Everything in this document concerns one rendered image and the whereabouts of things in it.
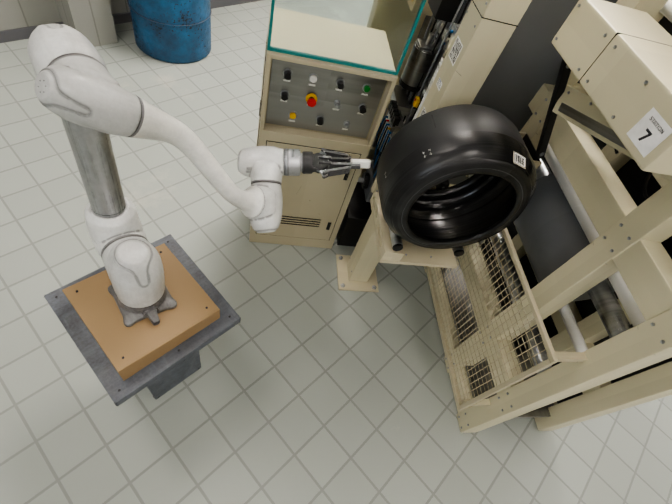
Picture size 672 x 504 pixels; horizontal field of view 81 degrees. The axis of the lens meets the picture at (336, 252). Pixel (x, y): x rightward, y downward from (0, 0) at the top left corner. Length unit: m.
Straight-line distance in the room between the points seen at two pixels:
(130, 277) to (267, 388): 1.09
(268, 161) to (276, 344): 1.24
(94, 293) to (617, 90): 1.74
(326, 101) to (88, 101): 1.15
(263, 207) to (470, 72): 0.87
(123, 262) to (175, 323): 0.31
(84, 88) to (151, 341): 0.85
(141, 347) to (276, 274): 1.19
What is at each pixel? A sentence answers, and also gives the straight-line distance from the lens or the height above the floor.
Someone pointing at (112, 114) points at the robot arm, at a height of 1.50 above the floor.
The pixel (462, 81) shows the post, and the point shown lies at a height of 1.44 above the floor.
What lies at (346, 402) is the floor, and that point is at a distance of 2.26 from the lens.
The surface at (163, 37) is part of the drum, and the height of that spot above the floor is 0.22.
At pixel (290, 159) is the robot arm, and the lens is 1.34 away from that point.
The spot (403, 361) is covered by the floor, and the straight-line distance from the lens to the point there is 2.45.
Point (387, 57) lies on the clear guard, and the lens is 1.81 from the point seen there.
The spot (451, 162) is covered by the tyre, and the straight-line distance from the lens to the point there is 1.33.
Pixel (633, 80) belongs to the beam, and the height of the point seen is 1.74.
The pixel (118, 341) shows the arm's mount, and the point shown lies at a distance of 1.53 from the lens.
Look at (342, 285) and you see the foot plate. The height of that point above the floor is 0.02.
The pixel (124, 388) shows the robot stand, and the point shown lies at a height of 0.65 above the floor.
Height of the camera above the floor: 2.12
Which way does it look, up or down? 53 degrees down
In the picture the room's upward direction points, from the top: 22 degrees clockwise
